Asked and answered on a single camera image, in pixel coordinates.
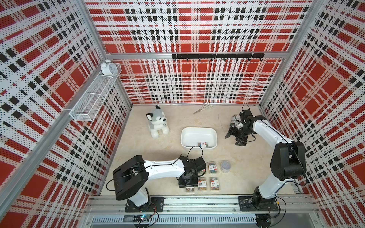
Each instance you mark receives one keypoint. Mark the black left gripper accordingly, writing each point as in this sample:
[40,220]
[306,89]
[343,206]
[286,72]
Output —
[182,184]

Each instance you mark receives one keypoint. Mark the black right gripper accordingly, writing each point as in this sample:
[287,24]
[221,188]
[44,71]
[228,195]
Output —
[232,130]

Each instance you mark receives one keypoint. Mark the paper clip box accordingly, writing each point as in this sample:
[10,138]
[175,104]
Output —
[203,144]
[202,184]
[212,167]
[214,183]
[189,189]

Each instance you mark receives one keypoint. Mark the round clear clip tub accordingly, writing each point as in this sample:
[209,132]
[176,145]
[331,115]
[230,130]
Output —
[225,166]

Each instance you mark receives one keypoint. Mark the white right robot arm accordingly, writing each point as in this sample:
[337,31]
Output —
[288,160]

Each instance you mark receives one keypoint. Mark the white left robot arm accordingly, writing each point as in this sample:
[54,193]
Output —
[129,178]

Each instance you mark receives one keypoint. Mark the white plastic storage box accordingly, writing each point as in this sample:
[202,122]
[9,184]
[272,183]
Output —
[191,136]

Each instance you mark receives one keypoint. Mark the grey white husky plush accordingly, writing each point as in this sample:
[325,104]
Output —
[157,122]

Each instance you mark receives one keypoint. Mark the white alarm clock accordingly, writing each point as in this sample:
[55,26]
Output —
[108,68]

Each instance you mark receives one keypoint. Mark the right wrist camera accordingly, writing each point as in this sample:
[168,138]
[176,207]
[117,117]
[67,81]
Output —
[245,119]

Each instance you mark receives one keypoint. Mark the white handled scissors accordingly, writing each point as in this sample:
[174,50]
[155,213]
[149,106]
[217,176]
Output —
[205,106]

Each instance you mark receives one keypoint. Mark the black hook rail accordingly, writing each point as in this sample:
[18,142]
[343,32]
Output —
[248,56]

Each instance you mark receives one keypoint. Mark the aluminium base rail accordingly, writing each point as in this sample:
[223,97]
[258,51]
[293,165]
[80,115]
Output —
[202,211]

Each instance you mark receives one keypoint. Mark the white wire mesh shelf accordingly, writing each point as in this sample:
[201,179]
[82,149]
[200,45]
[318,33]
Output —
[88,106]

